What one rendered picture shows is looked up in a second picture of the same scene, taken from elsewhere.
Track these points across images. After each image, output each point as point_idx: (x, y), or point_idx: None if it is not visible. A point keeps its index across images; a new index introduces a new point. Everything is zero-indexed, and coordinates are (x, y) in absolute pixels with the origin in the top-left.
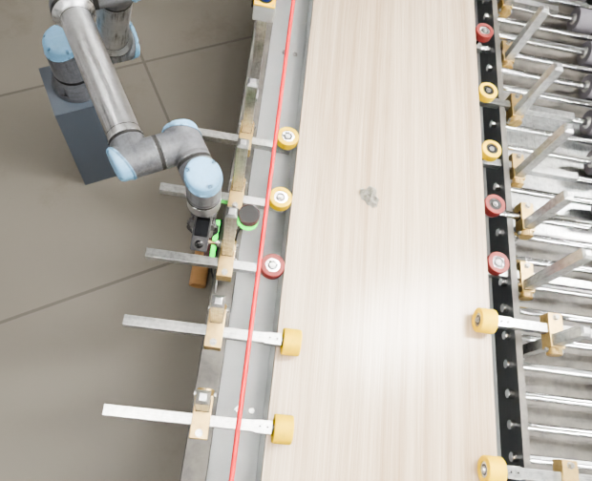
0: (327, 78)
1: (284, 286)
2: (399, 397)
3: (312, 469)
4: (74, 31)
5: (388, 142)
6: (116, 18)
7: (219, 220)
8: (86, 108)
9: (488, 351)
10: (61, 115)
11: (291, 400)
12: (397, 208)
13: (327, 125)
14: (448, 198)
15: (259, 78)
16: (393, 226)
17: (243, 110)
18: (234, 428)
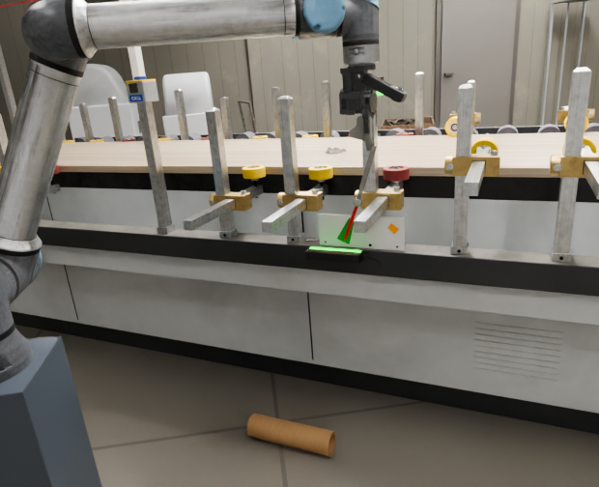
0: (203, 161)
1: (420, 166)
2: (525, 145)
3: None
4: (126, 2)
5: None
6: (71, 102)
7: (311, 246)
8: (43, 361)
9: (477, 134)
10: (27, 386)
11: (543, 163)
12: (349, 148)
13: (253, 160)
14: (346, 141)
15: (166, 192)
16: None
17: (179, 235)
18: (590, 152)
